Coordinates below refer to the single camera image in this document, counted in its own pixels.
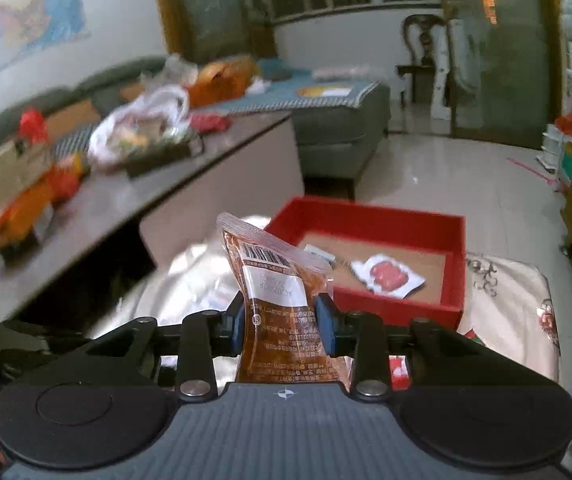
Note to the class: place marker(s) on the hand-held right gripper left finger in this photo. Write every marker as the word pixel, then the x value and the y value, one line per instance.
pixel 236 325

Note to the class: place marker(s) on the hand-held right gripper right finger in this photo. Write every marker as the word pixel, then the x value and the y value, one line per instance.
pixel 324 321

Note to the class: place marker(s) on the brown snack packet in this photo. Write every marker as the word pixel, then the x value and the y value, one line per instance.
pixel 276 320

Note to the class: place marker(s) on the white red snack packet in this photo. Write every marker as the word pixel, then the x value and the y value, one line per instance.
pixel 388 276

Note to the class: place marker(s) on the red cardboard box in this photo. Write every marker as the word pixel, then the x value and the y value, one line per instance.
pixel 416 225

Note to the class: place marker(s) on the small white snack packet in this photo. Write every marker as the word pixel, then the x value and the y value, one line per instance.
pixel 318 254

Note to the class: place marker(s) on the grey coffee table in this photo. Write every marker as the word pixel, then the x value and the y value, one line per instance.
pixel 166 185

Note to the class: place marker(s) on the grey green sofa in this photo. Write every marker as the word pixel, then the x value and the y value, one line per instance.
pixel 336 140

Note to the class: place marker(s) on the dark tray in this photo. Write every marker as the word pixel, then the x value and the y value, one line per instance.
pixel 161 157

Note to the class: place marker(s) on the floral satin cloth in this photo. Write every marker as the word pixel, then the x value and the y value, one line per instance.
pixel 511 310

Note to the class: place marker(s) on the red packets on table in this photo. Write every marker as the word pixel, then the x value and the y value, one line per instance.
pixel 211 122

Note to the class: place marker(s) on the white plastic bag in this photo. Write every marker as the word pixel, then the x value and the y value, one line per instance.
pixel 136 120

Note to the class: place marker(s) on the blue sofa blanket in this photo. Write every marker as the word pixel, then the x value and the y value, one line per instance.
pixel 286 92

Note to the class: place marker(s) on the orange snack packets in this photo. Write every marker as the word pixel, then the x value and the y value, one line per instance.
pixel 31 205

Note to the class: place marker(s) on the orange bag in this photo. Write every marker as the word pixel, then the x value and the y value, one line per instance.
pixel 221 82

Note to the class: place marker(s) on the pink stick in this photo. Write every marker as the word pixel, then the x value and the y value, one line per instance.
pixel 536 172

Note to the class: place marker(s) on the white storage rack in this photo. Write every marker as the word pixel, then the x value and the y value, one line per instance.
pixel 555 152

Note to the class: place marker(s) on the dark wooden chair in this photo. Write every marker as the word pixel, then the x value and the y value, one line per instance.
pixel 423 45

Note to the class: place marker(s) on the glass door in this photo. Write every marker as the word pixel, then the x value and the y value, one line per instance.
pixel 506 60

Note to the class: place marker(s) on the wall map poster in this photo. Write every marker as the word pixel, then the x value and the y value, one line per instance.
pixel 21 15

